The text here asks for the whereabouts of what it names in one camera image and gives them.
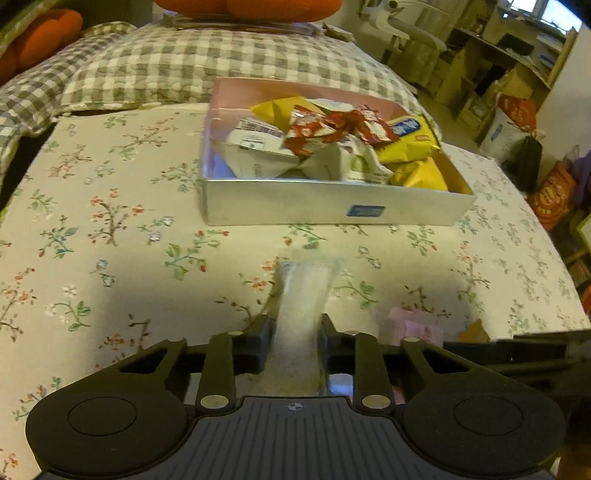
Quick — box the clear packet with white cake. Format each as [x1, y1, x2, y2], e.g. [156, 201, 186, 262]
[270, 248, 345, 397]

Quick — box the white packet with black print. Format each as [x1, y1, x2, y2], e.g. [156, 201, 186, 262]
[314, 98, 355, 114]

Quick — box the yellow snack packet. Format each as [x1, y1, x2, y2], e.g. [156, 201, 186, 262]
[375, 114, 451, 191]
[250, 95, 325, 136]

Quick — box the floral bed sheet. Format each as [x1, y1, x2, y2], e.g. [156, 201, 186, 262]
[0, 102, 591, 472]

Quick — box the pink and silver box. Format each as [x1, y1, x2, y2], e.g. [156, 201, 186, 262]
[199, 77, 477, 227]

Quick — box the white office chair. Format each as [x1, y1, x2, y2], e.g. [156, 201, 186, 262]
[362, 0, 451, 58]

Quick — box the white sack with orange print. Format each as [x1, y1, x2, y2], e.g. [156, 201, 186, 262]
[479, 93, 540, 163]

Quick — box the grey checked pillow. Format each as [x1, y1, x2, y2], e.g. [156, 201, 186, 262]
[61, 22, 419, 117]

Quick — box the golden brown stick packet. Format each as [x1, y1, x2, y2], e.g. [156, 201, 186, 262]
[456, 318, 492, 343]

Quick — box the orange printed bag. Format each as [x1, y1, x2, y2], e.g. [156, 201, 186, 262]
[527, 161, 579, 232]

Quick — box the pink snack packet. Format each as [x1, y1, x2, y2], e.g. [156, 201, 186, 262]
[379, 308, 443, 344]

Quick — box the black bag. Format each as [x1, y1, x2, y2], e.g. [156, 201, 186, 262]
[513, 135, 544, 193]

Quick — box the small orange pumpkin cushion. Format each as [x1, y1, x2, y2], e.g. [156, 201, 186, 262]
[0, 8, 85, 85]

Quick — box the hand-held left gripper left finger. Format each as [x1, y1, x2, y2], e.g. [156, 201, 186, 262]
[104, 314, 274, 414]

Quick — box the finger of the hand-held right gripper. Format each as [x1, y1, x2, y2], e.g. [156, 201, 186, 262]
[442, 329, 591, 393]

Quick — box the large orange pumpkin cushion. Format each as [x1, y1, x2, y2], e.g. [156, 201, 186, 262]
[152, 0, 343, 22]

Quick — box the white packet with nut print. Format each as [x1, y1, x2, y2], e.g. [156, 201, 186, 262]
[236, 117, 288, 152]

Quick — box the red and white snack packet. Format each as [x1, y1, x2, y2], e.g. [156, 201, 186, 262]
[283, 107, 358, 157]
[348, 104, 400, 147]

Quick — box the white and green snack packet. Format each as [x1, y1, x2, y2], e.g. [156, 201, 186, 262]
[299, 137, 394, 185]

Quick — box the wooden desk shelf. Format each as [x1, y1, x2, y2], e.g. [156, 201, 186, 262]
[434, 9, 579, 121]

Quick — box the long white nut packet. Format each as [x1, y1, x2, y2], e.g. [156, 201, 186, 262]
[213, 138, 303, 179]

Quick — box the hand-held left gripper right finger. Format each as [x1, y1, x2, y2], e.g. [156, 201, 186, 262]
[318, 314, 486, 413]

